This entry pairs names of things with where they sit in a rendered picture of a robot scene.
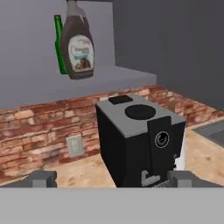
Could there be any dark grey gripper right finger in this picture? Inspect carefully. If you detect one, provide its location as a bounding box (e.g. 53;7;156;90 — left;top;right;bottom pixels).
167;171;224;189

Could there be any brown syrup bottle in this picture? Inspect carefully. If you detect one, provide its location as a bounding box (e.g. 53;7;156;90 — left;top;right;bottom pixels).
59;0;95;81

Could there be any grey sink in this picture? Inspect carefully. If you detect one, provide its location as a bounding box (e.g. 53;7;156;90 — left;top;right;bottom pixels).
191;120;224;148

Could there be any green glass bottle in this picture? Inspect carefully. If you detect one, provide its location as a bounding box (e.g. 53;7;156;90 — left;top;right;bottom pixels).
53;14;69;75

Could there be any grey open cabinet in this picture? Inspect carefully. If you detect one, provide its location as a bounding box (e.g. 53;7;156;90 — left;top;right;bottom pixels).
0;0;158;110

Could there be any grey wall socket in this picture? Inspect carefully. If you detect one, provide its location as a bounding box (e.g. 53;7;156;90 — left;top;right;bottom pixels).
66;134;86;158

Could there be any black and grey coffee machine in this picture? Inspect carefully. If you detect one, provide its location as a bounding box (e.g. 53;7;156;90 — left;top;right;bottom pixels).
94;94;187;189

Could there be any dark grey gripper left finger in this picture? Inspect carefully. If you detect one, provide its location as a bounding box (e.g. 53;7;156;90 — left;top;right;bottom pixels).
0;170;58;189

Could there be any grey cabinet door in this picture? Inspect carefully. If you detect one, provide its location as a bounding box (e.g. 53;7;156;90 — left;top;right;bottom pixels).
112;0;224;112

